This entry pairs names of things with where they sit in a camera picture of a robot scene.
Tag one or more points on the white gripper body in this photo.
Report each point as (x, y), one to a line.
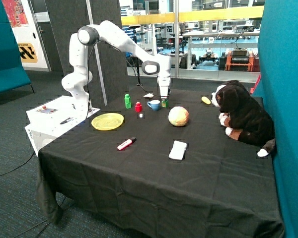
(164, 83)

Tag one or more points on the green block with yellow face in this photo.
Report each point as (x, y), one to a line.
(164, 104)

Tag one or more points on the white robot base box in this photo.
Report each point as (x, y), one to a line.
(52, 119)

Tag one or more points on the blue cup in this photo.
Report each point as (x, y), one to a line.
(154, 104)

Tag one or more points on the white seashell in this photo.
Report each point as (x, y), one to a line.
(149, 95)

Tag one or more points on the pastel soft ball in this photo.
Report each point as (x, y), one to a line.
(178, 116)

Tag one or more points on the black tripod stand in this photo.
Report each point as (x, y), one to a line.
(138, 72)

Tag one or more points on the yellow lemon toy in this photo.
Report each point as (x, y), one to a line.
(205, 100)

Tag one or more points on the red white marker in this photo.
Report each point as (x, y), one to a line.
(126, 143)

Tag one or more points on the white folded cloth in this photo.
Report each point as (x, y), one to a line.
(178, 150)

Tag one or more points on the yellow plastic plate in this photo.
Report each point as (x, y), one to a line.
(108, 121)

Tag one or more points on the black tablecloth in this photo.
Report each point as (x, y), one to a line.
(220, 189)

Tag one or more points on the plush dog toy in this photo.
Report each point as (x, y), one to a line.
(244, 119)

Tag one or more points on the teal sofa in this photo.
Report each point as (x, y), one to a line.
(12, 73)

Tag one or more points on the teal partition wall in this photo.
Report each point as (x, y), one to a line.
(278, 56)

